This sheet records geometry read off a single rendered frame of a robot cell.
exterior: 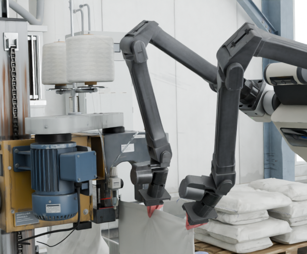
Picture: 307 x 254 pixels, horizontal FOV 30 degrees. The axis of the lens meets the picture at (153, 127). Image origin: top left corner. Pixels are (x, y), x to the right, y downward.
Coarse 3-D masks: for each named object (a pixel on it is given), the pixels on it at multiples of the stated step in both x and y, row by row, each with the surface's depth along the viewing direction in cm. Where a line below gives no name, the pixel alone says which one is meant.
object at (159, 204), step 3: (150, 201) 198; (153, 201) 199; (156, 201) 199; (159, 201) 202; (162, 201) 202; (144, 204) 199; (147, 204) 198; (150, 204) 199; (153, 204) 199; (156, 204) 200; (159, 204) 201; (162, 204) 201; (156, 207) 202; (159, 207) 202
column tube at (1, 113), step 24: (0, 24) 198; (24, 24) 203; (0, 48) 199; (24, 48) 203; (0, 72) 199; (24, 72) 203; (0, 96) 199; (24, 96) 204; (0, 120) 199; (24, 120) 204; (0, 168) 200; (0, 240) 203
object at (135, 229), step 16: (128, 208) 217; (144, 208) 210; (128, 224) 218; (144, 224) 210; (160, 224) 198; (176, 224) 187; (128, 240) 218; (144, 240) 211; (160, 240) 198; (176, 240) 188; (192, 240) 181
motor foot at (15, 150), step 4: (16, 148) 196; (20, 148) 197; (24, 148) 198; (28, 148) 199; (16, 152) 196; (20, 152) 196; (24, 152) 194; (28, 152) 193; (16, 156) 196; (20, 156) 197; (24, 156) 198; (28, 156) 195; (16, 160) 197; (20, 160) 197; (24, 160) 198; (28, 160) 195; (16, 164) 196; (20, 164) 197; (24, 164) 198; (28, 164) 195; (16, 168) 197; (20, 168) 196; (24, 168) 195; (28, 168) 193
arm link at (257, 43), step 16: (240, 32) 142; (256, 32) 139; (224, 48) 144; (240, 48) 138; (256, 48) 139; (272, 48) 141; (288, 48) 142; (304, 48) 143; (224, 64) 141; (240, 64) 141; (288, 64) 145; (304, 64) 145
